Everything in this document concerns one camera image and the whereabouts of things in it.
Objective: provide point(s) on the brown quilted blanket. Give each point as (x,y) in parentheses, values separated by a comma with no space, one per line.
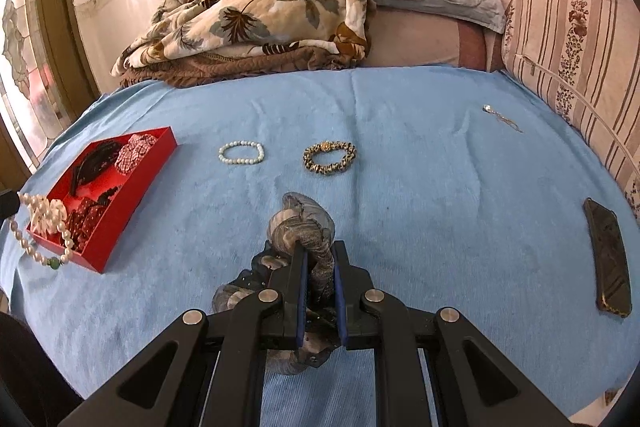
(225,67)

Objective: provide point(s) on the black hair claw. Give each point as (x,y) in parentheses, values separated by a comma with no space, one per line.
(95,162)

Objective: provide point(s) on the red tray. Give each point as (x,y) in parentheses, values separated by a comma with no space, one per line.
(125,202)

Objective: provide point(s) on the black sheer scrunchie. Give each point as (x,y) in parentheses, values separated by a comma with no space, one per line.
(300,219)

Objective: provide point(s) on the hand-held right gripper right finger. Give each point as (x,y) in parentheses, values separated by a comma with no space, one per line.
(340,302)

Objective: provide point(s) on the floral leaf quilt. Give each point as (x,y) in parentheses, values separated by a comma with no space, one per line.
(260,2)

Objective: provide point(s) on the pink patchwork bedsheet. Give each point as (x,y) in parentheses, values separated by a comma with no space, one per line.
(425,42)

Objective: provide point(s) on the black smartphone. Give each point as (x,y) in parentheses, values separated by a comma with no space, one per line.
(607,257)

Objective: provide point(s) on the striped floral pillow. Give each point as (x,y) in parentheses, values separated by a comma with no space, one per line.
(580,47)

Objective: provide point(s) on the red plaid scrunchie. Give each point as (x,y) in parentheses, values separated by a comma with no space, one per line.
(134,154)

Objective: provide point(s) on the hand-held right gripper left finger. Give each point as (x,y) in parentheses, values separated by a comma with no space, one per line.
(300,297)

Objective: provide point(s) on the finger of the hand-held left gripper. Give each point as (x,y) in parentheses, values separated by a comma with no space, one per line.
(7,204)

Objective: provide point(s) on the red polka dot scrunchie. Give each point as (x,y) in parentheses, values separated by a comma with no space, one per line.
(82,222)

